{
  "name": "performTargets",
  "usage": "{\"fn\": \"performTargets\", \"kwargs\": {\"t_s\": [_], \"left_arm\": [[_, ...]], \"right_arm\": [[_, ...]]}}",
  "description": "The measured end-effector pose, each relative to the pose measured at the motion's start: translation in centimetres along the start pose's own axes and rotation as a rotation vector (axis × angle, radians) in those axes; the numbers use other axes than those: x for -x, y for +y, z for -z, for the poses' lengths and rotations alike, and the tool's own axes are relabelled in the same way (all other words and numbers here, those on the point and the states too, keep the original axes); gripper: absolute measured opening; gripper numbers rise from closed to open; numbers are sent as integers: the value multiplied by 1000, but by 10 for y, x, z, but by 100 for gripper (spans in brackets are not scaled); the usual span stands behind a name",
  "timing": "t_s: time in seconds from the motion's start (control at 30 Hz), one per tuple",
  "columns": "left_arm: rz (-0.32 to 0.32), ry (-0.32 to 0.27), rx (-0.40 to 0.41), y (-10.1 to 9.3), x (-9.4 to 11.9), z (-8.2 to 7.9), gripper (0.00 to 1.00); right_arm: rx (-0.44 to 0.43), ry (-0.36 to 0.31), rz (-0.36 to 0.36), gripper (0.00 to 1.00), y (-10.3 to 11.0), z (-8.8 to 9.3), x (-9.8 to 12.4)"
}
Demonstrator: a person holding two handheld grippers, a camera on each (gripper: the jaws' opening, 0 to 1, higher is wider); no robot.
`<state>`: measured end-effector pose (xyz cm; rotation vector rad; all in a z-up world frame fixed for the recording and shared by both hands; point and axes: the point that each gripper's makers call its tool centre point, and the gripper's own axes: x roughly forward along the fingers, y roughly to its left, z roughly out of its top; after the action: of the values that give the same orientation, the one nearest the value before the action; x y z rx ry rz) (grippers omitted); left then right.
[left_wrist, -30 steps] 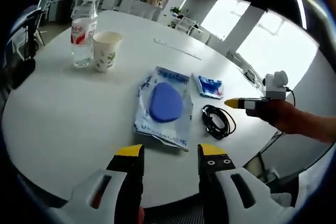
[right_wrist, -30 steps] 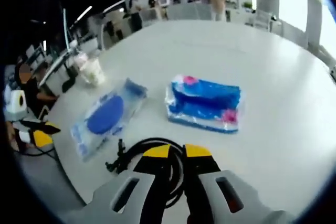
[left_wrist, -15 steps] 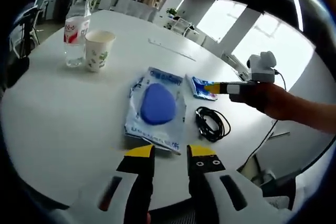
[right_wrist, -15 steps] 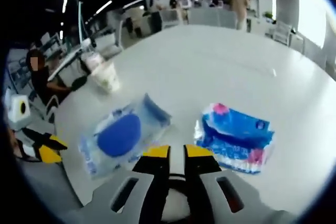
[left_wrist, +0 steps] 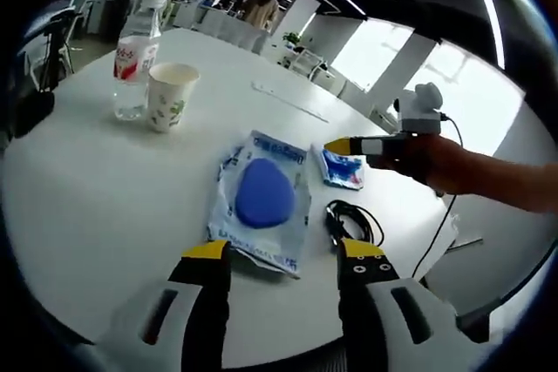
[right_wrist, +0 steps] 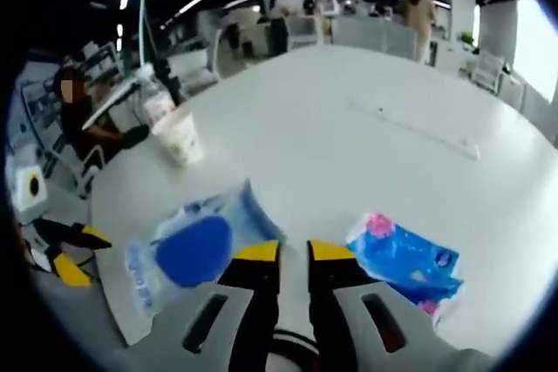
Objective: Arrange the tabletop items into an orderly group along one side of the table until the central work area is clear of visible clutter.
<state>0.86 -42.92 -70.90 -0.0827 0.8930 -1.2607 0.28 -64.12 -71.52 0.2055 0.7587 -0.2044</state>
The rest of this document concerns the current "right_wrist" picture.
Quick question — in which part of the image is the white table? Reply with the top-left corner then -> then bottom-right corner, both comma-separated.
88,44 -> 558,372

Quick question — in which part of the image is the person's grey shirt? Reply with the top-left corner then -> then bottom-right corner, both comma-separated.
17,258 -> 147,372

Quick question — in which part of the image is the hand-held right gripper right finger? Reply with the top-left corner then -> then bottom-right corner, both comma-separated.
307,239 -> 459,372

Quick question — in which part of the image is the white paper cup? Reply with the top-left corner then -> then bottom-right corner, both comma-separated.
150,110 -> 205,167

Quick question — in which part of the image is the white office partition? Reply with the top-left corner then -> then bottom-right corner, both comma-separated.
334,17 -> 416,60

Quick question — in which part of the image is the white strip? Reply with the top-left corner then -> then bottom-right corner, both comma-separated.
347,96 -> 481,161

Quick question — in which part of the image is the black round base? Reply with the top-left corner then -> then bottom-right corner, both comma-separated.
119,123 -> 153,150

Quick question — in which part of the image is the blue bowl with black rim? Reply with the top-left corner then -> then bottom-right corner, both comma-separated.
155,214 -> 233,289

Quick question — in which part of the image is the clear plastic bag blue print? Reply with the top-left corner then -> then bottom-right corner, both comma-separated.
125,178 -> 289,317

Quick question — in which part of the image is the white slatted rack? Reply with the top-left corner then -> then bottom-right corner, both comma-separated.
286,16 -> 327,50

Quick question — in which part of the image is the clear plastic bottle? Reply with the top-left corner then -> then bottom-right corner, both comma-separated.
133,64 -> 176,130

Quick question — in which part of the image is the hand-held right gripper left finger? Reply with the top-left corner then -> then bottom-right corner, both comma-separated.
143,239 -> 281,372

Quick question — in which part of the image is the dark monitor with teal edge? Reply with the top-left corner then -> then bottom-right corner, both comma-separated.
133,0 -> 153,75

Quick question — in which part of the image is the grey side table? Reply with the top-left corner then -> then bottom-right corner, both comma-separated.
81,78 -> 141,130

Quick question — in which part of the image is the white chair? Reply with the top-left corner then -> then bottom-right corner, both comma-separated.
472,51 -> 503,93

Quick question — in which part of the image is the blue tissue pack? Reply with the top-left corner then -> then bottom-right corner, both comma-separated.
345,212 -> 464,320

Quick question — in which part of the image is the blue and white wall poster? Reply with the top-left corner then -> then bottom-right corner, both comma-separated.
7,61 -> 67,175

